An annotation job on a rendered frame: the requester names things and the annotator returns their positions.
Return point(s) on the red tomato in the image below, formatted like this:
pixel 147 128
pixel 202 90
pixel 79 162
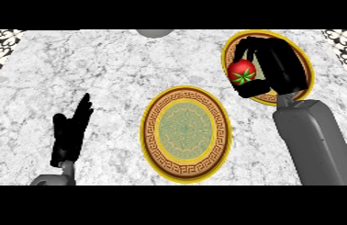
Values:
pixel 241 72

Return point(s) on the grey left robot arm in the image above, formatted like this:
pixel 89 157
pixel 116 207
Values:
pixel 58 176

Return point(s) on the gold-rimmed patterned plate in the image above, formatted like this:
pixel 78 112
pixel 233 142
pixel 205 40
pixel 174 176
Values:
pixel 187 133
pixel 305 63

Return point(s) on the grey rounded object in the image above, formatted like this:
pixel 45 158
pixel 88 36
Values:
pixel 154 33

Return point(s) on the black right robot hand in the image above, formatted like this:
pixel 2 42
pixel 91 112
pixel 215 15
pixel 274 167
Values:
pixel 283 66

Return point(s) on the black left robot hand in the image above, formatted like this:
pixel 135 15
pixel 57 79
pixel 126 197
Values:
pixel 69 137

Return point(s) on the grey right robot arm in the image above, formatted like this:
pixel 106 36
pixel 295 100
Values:
pixel 312 143

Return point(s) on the black and white patterned tile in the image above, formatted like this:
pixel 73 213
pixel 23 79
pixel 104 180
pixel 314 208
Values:
pixel 10 42
pixel 339 42

